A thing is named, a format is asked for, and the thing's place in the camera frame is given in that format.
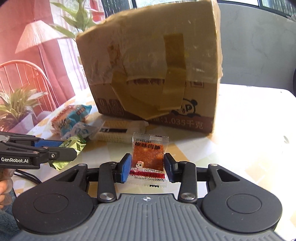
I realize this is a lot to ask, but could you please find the white blue snack packet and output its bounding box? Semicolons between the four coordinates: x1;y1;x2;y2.
60;122;100;141

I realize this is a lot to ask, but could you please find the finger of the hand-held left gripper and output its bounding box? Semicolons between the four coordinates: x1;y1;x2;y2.
48;148;77;162
34;138;64;148

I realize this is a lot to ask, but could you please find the black cable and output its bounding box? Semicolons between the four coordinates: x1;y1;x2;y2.
13;169;42;185

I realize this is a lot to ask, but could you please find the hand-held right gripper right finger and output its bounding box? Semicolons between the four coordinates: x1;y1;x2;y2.
164;153;240;202

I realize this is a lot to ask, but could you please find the blue orange bread packet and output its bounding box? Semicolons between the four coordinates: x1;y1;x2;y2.
51;104;93;136

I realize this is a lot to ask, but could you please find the brown cardboard box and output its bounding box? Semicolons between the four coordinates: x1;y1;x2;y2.
76;0;224;135

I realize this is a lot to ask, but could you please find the clear red jerky packet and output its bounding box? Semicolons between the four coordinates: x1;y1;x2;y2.
128;132;169;189

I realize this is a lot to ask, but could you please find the person's left hand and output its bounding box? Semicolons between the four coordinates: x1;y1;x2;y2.
0;178;11;209

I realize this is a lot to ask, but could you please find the checkered floral tablecloth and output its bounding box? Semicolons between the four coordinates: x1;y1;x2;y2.
9;83;296;235

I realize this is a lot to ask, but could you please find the white packet black label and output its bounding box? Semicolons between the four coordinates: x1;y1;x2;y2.
91;118;149;145

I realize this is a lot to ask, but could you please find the green gold foil packet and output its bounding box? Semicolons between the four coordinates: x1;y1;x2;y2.
49;135;87;171

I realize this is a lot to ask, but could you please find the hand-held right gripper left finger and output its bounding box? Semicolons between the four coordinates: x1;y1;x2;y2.
55;153;132;202

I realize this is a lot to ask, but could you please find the blue fuzzy cloth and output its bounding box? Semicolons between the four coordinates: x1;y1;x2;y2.
0;207;20;241

